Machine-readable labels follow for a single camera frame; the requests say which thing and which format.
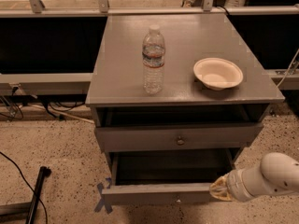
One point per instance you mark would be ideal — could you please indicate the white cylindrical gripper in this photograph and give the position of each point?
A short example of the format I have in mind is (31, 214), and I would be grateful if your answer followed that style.
(234, 184)

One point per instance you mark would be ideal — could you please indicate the grey drawer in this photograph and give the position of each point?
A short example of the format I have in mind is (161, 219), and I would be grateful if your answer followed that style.
(153, 128)
(167, 177)

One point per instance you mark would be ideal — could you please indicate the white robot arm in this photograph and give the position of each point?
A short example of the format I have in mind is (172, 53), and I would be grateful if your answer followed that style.
(276, 174)

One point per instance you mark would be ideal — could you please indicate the grey top drawer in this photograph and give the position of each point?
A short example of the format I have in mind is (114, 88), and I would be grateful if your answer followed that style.
(153, 128)

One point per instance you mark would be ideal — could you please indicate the grey wooden drawer cabinet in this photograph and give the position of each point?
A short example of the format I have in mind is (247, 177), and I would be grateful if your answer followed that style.
(118, 75)

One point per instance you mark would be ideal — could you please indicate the white paper bowl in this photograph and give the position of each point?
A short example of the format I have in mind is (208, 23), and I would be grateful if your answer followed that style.
(218, 74)

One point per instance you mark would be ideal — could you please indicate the blue tape cross mark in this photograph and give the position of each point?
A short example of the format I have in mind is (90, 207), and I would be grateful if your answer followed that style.
(102, 204)

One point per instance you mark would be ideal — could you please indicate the clear plastic water bottle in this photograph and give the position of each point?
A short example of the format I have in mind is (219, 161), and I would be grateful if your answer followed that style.
(153, 52)

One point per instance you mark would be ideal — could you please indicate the black metal stand leg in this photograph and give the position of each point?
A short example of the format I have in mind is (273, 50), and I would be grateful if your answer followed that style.
(28, 209)

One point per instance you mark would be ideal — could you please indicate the grey metal railing frame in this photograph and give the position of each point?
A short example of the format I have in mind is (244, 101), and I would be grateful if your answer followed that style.
(68, 34)

